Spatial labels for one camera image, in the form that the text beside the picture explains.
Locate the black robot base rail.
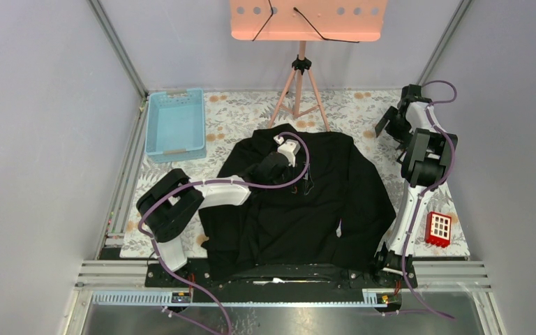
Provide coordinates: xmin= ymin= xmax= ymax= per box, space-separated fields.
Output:
xmin=144 ymin=258 xmax=418 ymax=306

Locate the black shirt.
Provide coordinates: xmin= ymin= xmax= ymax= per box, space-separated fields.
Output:
xmin=198 ymin=132 xmax=396 ymax=278

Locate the black brooch box lid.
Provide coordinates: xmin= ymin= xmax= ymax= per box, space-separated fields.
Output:
xmin=374 ymin=106 xmax=398 ymax=137

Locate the pink music stand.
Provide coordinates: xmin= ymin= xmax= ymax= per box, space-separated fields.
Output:
xmin=229 ymin=0 xmax=388 ymax=131

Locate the light blue plastic basket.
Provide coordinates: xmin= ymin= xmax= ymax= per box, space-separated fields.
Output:
xmin=144 ymin=88 xmax=207 ymax=163

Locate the red white grid box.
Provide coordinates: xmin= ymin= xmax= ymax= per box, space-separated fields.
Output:
xmin=424 ymin=211 xmax=452 ymax=248

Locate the aluminium frame rail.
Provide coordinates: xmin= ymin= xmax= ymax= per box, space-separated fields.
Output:
xmin=87 ymin=0 xmax=149 ymax=98

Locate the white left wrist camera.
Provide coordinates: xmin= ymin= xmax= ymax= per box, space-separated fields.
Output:
xmin=274 ymin=135 xmax=301 ymax=167

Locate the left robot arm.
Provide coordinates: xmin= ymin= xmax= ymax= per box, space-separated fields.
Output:
xmin=137 ymin=152 xmax=309 ymax=287

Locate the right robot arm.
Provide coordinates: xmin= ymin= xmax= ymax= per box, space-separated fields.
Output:
xmin=371 ymin=84 xmax=458 ymax=288

